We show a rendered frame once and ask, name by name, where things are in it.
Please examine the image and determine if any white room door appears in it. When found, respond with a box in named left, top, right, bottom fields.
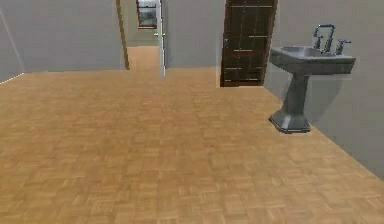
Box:
left=156, top=0, right=168, bottom=78

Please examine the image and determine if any dark brown wooden shelf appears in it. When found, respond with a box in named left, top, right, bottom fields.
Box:
left=219, top=0, right=279, bottom=88

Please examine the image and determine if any brown framed window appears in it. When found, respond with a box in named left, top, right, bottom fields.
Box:
left=135, top=0, right=158, bottom=30

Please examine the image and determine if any grey pedestal sink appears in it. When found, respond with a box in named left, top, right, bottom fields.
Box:
left=268, top=23, right=357, bottom=135

